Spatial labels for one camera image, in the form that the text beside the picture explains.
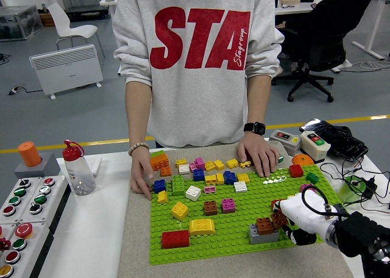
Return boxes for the large yellow brick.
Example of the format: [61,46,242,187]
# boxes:
[171,201,190,221]

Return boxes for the red long brick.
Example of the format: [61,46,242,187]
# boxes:
[161,229,191,249]

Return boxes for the standing person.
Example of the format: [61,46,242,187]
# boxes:
[112,0,286,201]

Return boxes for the grey-brown mat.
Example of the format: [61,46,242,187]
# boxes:
[117,139,354,278]

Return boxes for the grey block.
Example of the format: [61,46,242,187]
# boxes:
[13,152,62,180]

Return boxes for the person's right hand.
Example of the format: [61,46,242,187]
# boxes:
[129,146,155,201]

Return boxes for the bead bracelet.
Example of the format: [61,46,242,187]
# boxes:
[127,141,151,157]

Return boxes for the orange cylinder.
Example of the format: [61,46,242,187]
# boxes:
[17,141,43,168]

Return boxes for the clear bottle red cap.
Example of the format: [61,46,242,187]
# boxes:
[62,139,97,197]

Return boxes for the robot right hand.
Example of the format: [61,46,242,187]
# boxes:
[272,189,339,247]

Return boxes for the yellow curved brick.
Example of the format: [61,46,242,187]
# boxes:
[188,218,216,237]

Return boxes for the black office chair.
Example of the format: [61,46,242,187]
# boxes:
[269,0,378,103]

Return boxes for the white flat panel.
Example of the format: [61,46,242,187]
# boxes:
[82,155,103,177]

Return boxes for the black handheld controller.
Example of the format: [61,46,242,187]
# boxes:
[299,117,369,163]

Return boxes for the white desk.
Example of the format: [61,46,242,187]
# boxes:
[351,0,390,61]
[273,0,318,16]

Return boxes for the dark green brick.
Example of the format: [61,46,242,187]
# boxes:
[305,171,321,185]

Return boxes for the black floor plug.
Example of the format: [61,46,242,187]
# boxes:
[7,85,27,96]

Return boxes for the orange-brown brick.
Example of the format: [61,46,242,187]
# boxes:
[255,216,274,235]

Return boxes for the dark brown brick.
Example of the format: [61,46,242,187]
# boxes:
[270,209,289,229]

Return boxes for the clear storage crate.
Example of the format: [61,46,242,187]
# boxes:
[0,5,44,42]

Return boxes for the grey long brick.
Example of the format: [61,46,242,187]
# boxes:
[248,223,280,245]

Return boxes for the green studded baseplate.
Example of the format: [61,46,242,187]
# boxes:
[148,163,345,266]

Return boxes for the orange long brick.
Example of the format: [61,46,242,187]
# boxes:
[149,153,171,173]

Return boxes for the wooden box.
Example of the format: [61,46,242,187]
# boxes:
[38,12,57,28]

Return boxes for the orange fruit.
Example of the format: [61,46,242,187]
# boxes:
[291,154,315,166]

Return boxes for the white chair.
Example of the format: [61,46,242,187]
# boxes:
[47,2,106,59]

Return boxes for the green translucent cup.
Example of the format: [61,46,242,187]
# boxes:
[338,174,366,203]

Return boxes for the grey push-button box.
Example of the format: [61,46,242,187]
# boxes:
[269,128,303,157]

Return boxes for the black smartwatch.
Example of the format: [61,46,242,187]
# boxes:
[243,121,267,136]

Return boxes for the grey emergency-stop control box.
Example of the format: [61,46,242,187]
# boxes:
[0,221,56,278]

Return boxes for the lime green tall brick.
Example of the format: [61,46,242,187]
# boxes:
[171,174,186,197]

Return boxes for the beige push-button box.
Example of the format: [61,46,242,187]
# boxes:
[300,130,332,165]

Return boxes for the person's left hand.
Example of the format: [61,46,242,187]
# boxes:
[236,132,280,178]

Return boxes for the black plug with cord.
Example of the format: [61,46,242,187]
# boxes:
[319,160,390,215]

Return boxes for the white panel heater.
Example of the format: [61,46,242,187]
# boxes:
[29,43,104,100]

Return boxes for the grey four-button control box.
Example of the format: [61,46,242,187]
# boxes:
[18,175,71,235]
[0,176,42,224]

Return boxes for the black platform dolly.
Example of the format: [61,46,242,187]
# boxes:
[64,4,110,22]

